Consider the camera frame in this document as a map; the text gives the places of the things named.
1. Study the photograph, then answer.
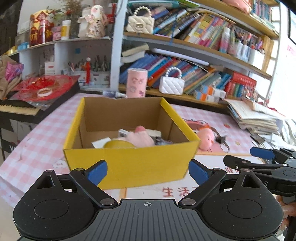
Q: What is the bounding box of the white power adapter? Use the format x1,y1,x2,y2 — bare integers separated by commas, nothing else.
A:
92,137,111,149

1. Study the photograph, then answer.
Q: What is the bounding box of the pink chick plush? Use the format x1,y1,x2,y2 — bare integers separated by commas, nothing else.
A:
197,128,218,152

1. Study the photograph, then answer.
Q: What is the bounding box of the yellow tape roll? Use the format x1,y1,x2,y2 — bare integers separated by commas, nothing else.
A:
104,140,135,149

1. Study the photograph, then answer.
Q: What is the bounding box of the staples box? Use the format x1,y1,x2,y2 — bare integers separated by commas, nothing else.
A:
118,129,130,138

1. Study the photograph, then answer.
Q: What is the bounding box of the small toy truck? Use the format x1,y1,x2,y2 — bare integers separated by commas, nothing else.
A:
154,138,173,146

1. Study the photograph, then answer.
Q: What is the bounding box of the pink plush paw toy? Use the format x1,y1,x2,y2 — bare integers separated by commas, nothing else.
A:
126,126,154,148

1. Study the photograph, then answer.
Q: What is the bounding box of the white eraser block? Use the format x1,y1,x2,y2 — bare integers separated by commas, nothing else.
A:
147,129,162,138

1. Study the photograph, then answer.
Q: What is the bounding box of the person right hand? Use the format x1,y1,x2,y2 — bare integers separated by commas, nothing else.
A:
276,195,296,230

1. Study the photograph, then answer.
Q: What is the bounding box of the black binder clip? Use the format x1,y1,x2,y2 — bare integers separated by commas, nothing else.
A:
216,136,226,144

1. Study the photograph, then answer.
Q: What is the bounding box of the stack of papers and books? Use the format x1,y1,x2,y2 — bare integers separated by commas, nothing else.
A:
224,99,285,135

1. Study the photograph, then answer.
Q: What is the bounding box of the pink cartoon table mat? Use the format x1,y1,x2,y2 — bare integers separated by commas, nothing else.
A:
1,94,254,206

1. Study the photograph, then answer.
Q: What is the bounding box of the yellow cardboard box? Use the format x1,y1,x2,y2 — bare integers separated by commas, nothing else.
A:
63,97,200,189

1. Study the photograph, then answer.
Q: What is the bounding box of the orange blue box lower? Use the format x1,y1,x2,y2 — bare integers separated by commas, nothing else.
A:
193,90,220,103

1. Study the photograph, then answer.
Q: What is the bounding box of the orange blue box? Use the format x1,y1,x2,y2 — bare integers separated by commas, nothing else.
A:
200,85,226,98
193,90,220,103

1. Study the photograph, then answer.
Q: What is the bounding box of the orange blue box upper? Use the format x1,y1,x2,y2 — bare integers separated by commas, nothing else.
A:
200,85,226,98

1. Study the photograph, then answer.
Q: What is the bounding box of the red dictionary book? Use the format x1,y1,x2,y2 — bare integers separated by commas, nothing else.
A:
230,72,256,89

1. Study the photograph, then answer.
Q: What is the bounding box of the small glue bottle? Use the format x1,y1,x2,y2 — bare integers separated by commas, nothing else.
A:
102,90,127,98

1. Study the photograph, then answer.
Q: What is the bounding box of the row of leaning books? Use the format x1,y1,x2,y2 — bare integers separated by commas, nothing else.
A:
119,53,232,95

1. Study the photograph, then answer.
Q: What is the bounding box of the white quilted handbag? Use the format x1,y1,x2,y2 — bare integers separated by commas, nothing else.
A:
159,67,185,95

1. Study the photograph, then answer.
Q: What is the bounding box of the keyboard piano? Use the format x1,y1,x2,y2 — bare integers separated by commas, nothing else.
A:
1,82,80,124

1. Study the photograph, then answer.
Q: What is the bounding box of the pink cartoon cylinder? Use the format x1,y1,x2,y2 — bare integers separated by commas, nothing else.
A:
125,68,148,98

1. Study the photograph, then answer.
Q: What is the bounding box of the red figurine pen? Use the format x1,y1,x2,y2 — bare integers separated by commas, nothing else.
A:
85,57,91,85

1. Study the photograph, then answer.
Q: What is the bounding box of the white bookshelf unit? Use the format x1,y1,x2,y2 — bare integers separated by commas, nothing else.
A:
19,1,274,92

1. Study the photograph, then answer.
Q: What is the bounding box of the cream quilted handbag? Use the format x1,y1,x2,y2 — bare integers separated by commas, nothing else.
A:
126,6,154,35

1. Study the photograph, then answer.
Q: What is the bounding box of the white tape ring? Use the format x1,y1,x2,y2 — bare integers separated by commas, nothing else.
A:
36,87,53,98

